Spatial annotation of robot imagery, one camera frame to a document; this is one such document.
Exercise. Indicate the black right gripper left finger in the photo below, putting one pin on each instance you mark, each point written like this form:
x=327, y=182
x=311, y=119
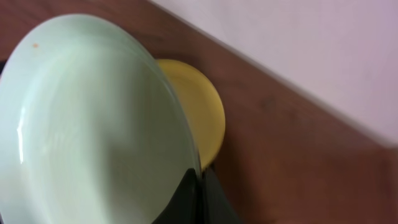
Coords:
x=182, y=206

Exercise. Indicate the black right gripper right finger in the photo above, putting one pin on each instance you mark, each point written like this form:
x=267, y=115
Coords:
x=217, y=208

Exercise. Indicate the yellow plate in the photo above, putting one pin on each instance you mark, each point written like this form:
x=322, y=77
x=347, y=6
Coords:
x=202, y=106

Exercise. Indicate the light blue plate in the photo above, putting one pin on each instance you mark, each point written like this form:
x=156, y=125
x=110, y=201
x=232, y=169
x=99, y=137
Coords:
x=91, y=129

